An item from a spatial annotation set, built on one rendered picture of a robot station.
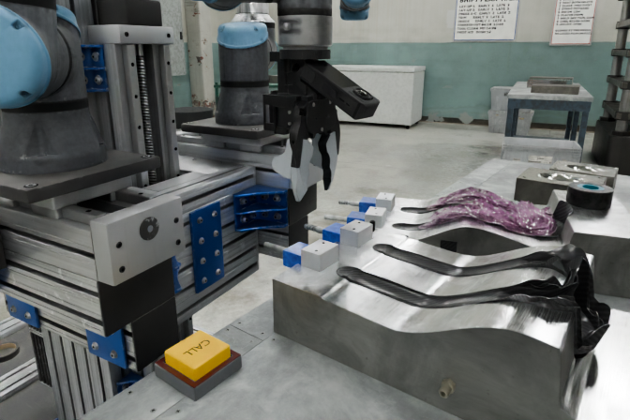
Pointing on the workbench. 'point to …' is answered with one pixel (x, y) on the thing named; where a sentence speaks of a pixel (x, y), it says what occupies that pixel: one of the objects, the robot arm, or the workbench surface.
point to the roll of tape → (590, 195)
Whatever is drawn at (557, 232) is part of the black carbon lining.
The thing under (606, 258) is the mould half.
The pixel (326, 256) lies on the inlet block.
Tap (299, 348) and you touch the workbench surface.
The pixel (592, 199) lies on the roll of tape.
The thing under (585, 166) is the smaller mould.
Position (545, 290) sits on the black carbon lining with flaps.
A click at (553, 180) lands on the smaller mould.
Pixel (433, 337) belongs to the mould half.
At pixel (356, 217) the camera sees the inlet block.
